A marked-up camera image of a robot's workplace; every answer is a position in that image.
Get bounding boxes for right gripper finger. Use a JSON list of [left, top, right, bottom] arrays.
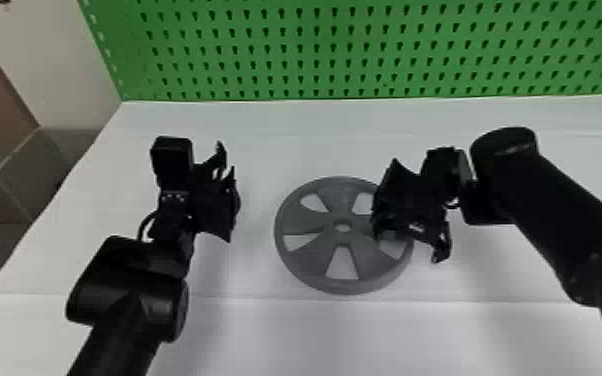
[[370, 211, 419, 244], [422, 222, 453, 265]]

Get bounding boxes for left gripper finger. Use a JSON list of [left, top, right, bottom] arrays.
[[198, 139, 229, 182], [223, 166, 243, 218]]

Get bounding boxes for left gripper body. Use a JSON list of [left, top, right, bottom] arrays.
[[189, 175, 240, 244]]

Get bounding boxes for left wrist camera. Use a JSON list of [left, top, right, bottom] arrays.
[[149, 135, 196, 191]]

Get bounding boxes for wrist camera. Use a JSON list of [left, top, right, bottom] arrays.
[[419, 146, 475, 205], [149, 135, 196, 191]]

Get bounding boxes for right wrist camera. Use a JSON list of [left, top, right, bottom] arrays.
[[419, 146, 475, 205]]

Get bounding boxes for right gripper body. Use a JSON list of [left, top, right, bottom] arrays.
[[372, 157, 452, 232]]

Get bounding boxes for grey wheel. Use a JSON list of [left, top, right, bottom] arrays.
[[272, 175, 417, 296]]

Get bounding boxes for black cable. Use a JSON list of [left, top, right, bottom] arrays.
[[137, 210, 159, 244]]

